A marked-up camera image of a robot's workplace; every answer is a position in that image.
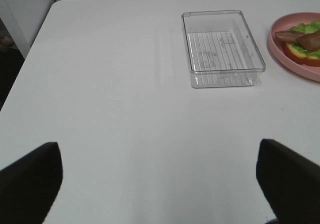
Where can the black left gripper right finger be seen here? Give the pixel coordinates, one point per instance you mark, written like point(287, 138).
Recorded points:
point(290, 183)

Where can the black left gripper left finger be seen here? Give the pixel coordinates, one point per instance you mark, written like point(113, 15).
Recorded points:
point(30, 185)

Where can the bread slice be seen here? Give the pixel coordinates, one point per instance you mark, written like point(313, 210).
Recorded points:
point(302, 59)

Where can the bacon strip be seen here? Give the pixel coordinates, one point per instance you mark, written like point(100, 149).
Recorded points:
point(289, 35)
point(310, 42)

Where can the green lettuce leaf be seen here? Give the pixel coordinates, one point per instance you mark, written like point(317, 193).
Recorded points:
point(307, 28)

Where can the clear plastic tray left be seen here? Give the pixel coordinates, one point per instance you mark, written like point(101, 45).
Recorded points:
point(221, 50)

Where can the pink round plate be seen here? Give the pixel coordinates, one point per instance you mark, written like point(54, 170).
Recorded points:
point(275, 47)

